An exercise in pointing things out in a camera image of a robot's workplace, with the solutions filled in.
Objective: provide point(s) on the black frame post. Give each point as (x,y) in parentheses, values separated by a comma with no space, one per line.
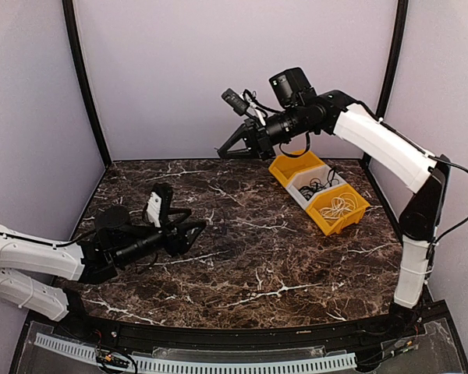
(393,56)
(68,7)

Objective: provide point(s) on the yellow plastic bin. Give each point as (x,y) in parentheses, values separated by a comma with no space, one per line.
(335,210)
(285,168)

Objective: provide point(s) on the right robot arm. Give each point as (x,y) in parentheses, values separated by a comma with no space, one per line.
(304,111)

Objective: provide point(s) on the right black frame post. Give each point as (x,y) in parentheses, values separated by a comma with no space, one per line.
(393,56)

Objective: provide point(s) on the left black frame post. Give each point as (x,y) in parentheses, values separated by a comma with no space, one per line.
(68,7)

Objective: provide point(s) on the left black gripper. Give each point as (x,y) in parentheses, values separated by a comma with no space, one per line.
(180,244)

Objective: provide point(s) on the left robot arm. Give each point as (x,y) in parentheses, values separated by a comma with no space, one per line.
(93,258)

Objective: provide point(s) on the near yellow plastic bin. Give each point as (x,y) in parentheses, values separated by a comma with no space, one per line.
(335,210)

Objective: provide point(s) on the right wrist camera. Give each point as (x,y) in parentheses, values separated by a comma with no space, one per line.
(243,107)

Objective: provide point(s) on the white plastic bin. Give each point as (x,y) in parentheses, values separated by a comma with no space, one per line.
(306,186)

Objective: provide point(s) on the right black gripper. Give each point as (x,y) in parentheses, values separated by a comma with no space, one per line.
(264,147)

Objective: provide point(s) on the black front rail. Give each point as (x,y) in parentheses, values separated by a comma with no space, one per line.
(362,335)

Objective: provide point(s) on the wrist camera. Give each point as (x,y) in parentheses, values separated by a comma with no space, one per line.
(156,209)
(243,107)

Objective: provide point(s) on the white slotted cable duct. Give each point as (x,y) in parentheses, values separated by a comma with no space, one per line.
(169,361)

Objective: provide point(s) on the far yellow plastic bin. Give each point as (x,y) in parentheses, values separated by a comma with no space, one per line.
(285,168)

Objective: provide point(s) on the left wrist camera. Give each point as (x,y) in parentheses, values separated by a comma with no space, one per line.
(156,209)

